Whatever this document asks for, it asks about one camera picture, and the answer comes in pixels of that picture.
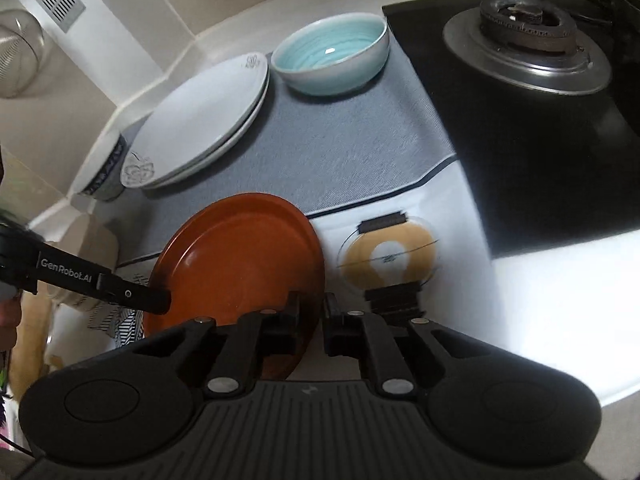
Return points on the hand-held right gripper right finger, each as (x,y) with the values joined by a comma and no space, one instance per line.
(331,317)

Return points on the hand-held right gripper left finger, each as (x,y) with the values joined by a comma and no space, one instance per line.
(292,317)

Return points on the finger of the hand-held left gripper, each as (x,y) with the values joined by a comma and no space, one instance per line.
(125,292)

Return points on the orange plate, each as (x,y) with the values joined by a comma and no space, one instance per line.
(235,260)

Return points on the black and white striped cloth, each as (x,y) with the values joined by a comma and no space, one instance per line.
(117,320)

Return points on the wooden cutting board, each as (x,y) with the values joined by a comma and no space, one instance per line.
(32,345)

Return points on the white bowl with blue pattern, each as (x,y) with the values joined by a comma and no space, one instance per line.
(100,175)

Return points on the grey drying mat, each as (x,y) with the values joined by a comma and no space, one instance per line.
(325,150)

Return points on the white plate with floral print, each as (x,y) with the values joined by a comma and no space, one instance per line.
(246,127)
(200,115)

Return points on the glass jar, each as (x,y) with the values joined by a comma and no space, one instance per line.
(20,55)

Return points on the black gas stove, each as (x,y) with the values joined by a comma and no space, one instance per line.
(525,160)

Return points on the teal glazed bowl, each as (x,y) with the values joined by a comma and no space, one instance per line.
(327,55)

